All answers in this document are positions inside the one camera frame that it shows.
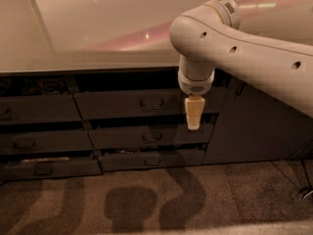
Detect dark cabinet door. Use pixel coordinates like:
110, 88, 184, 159
203, 78, 313, 165

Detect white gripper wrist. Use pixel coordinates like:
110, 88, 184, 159
178, 70, 215, 130

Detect dark drawer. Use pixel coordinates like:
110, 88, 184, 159
0, 130, 93, 155
99, 149, 204, 171
0, 95, 80, 125
0, 157, 102, 181
73, 87, 227, 120
89, 123, 214, 149

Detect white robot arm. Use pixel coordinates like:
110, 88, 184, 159
169, 0, 313, 130

